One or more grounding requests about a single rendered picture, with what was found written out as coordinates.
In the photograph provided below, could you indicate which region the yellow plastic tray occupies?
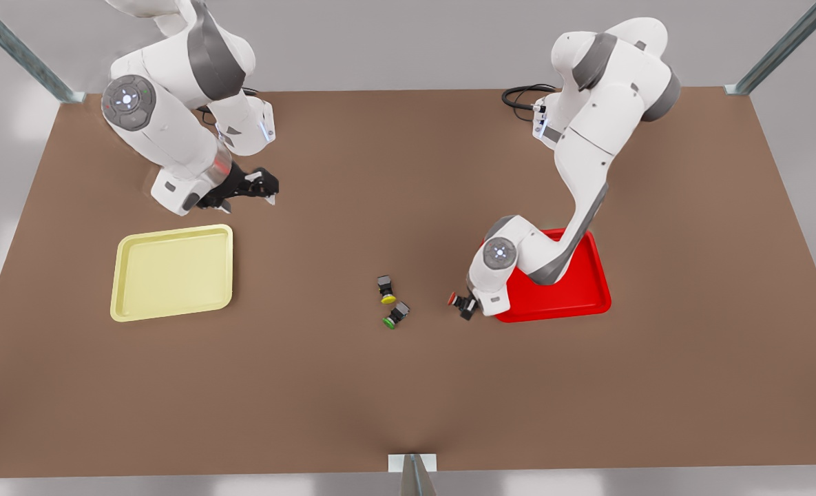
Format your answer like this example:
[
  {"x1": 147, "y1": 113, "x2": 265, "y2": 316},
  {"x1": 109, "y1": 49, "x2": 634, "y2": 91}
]
[{"x1": 110, "y1": 225, "x2": 234, "y2": 323}]

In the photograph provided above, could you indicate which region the red plastic tray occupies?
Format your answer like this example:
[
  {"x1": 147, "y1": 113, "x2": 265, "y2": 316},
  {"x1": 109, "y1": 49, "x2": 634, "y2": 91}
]
[{"x1": 479, "y1": 229, "x2": 612, "y2": 323}]

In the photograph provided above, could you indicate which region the green push button switch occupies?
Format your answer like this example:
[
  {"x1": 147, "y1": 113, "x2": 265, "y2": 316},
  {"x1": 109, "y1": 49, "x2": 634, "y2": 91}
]
[{"x1": 382, "y1": 302, "x2": 411, "y2": 330}]

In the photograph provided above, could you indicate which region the silver frame post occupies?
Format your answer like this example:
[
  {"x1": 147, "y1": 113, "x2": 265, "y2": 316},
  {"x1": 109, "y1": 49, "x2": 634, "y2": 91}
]
[
  {"x1": 388, "y1": 453, "x2": 438, "y2": 496},
  {"x1": 724, "y1": 0, "x2": 816, "y2": 96},
  {"x1": 0, "y1": 0, "x2": 86, "y2": 104}
]

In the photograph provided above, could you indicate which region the black cable loop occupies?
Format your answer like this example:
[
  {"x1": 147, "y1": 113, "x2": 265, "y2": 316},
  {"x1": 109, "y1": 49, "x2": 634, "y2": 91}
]
[{"x1": 502, "y1": 84, "x2": 560, "y2": 122}]

